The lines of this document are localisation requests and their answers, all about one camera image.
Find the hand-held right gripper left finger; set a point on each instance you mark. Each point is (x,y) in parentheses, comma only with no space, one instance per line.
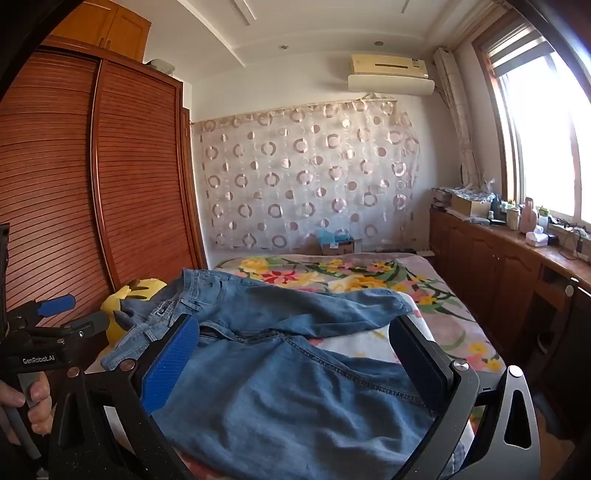
(168,364)

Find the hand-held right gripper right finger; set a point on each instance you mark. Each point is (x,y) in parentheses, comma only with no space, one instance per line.
(420,364)

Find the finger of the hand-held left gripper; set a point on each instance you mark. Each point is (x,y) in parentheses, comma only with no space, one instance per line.
(57,304)
(87,327)

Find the blue denim pants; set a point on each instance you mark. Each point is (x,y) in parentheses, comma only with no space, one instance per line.
(286,392)

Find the person's left hand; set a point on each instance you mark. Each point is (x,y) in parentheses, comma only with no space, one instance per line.
(39,401)

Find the yellow plush toy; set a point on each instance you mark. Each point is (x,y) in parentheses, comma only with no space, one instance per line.
(115,309)

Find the white strawberry print sheet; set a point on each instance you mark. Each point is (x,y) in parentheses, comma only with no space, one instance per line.
(364,346)

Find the wooden sideboard cabinet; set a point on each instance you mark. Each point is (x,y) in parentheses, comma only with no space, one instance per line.
(485,267)

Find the floral fleece blanket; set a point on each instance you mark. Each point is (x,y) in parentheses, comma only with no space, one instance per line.
(323,272)

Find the cardboard box with blue cloth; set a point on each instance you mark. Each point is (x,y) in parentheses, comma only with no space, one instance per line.
(337,247)

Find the wooden slatted wardrobe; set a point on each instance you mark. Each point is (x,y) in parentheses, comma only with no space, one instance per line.
(138,184)

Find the open cardboard box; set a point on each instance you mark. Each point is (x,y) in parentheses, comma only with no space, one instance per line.
(466,205)

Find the white tissue box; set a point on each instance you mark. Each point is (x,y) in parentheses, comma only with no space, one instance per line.
(535,239)

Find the cream jar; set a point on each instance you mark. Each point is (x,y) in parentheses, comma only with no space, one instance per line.
(513,218)

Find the pink bottle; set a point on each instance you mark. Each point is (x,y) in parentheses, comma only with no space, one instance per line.
(528,219)

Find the white bottle green cap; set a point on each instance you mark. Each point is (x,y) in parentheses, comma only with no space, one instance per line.
(543,220)

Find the sheer circle pattern curtain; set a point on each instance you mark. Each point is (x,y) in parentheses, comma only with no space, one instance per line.
(300,184)

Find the tied patterned window curtain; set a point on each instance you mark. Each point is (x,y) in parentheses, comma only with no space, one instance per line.
(455,115)

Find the grey box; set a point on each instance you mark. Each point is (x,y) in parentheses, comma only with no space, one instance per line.
(161,67)

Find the wooden overhead cabinet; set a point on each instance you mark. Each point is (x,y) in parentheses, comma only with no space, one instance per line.
(120,32)

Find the cream air conditioner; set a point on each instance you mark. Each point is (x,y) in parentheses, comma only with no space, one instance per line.
(392,81)

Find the wooden frame window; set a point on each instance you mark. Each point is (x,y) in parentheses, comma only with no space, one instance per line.
(545,138)

